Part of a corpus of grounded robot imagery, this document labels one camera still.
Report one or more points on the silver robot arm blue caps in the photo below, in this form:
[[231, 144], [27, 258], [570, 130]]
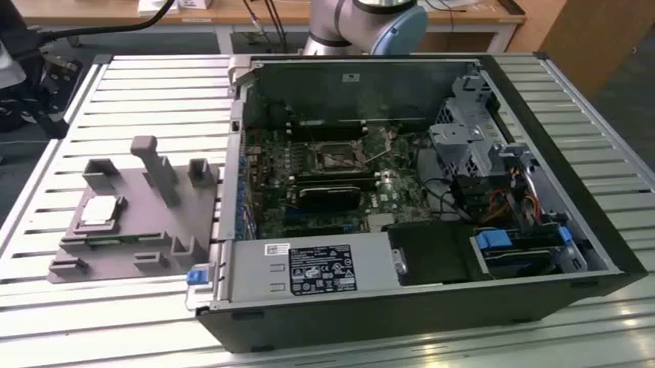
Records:
[[338, 23]]

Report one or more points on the CPU socket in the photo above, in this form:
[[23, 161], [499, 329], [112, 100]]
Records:
[[335, 157]]

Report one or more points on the silver square CPU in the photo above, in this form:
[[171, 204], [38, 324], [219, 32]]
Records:
[[99, 210]]

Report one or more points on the black graphics card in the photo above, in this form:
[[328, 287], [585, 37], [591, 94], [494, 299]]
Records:
[[327, 197]]

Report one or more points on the green motherboard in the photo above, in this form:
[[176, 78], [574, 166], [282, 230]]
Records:
[[276, 214]]

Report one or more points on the silver power supply box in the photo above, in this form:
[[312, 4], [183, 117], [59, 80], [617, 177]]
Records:
[[256, 268]]

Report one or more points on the silver metal drive cage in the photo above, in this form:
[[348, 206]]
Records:
[[455, 134]]

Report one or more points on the hard disk in blue carrier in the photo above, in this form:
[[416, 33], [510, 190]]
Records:
[[491, 239]]

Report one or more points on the blue case latch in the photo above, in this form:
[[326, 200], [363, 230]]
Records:
[[196, 278]]

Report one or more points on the grey parts rack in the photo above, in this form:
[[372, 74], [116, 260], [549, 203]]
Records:
[[138, 214]]

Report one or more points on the black open PC case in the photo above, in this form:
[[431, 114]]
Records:
[[388, 322]]

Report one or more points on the green RAM stick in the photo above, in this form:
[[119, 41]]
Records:
[[128, 238]]

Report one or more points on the wooden desk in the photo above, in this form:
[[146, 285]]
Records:
[[230, 15]]

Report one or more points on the blue plastic clip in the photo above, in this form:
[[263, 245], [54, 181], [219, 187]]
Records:
[[563, 234]]

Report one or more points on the white box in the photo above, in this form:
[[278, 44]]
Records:
[[156, 5]]

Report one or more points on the wooden cabinet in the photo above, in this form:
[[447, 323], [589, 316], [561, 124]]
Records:
[[599, 38]]

